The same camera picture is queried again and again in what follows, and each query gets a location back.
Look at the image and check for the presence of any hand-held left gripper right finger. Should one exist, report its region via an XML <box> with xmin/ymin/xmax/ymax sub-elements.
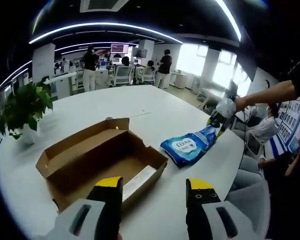
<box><xmin>185</xmin><ymin>177</ymin><xmax>266</xmax><ymax>240</ymax></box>

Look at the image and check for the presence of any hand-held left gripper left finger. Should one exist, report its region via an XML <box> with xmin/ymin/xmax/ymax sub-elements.
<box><xmin>31</xmin><ymin>176</ymin><xmax>124</xmax><ymax>240</ymax></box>

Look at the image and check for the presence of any blue soft item wipes pack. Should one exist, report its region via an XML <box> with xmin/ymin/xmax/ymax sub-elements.
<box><xmin>160</xmin><ymin>124</ymin><xmax>220</xmax><ymax>169</ymax></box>

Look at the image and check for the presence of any white packet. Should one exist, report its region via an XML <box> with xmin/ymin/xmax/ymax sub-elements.
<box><xmin>121</xmin><ymin>165</ymin><xmax>158</xmax><ymax>202</ymax></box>

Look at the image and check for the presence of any brown cardboard shoe box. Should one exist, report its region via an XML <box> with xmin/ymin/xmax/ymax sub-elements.
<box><xmin>35</xmin><ymin>117</ymin><xmax>169</xmax><ymax>213</ymax></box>

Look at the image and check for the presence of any white mesh office chair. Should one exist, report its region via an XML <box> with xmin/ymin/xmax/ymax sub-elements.
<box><xmin>113</xmin><ymin>64</ymin><xmax>134</xmax><ymax>86</ymax></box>
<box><xmin>139</xmin><ymin>66</ymin><xmax>156</xmax><ymax>85</ymax></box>

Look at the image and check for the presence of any white ceiling light strip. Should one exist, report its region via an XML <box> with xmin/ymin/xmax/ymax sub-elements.
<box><xmin>214</xmin><ymin>0</ymin><xmax>242</xmax><ymax>42</ymax></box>
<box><xmin>28</xmin><ymin>21</ymin><xmax>184</xmax><ymax>45</ymax></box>

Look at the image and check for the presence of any person's black clothing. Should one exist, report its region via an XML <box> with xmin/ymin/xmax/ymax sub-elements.
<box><xmin>263</xmin><ymin>58</ymin><xmax>300</xmax><ymax>240</ymax></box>

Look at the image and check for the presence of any green potted plant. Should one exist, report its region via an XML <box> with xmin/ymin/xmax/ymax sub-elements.
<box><xmin>0</xmin><ymin>81</ymin><xmax>54</xmax><ymax>146</ymax></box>

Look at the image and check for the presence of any white standing desk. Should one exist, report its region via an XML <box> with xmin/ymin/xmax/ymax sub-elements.
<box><xmin>42</xmin><ymin>72</ymin><xmax>78</xmax><ymax>100</ymax></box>

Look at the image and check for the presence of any ceiling air vent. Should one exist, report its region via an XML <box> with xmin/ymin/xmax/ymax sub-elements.
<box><xmin>79</xmin><ymin>0</ymin><xmax>131</xmax><ymax>13</ymax></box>

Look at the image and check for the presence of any black cable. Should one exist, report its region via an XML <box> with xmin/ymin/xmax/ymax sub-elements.
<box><xmin>241</xmin><ymin>109</ymin><xmax>249</xmax><ymax>162</ymax></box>

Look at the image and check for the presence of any blue white wall poster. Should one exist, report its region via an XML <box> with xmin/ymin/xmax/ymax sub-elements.
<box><xmin>269</xmin><ymin>99</ymin><xmax>300</xmax><ymax>157</ymax></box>

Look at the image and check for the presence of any wall monitor screen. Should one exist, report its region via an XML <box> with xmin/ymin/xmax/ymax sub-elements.
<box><xmin>110</xmin><ymin>43</ymin><xmax>129</xmax><ymax>54</ymax></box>

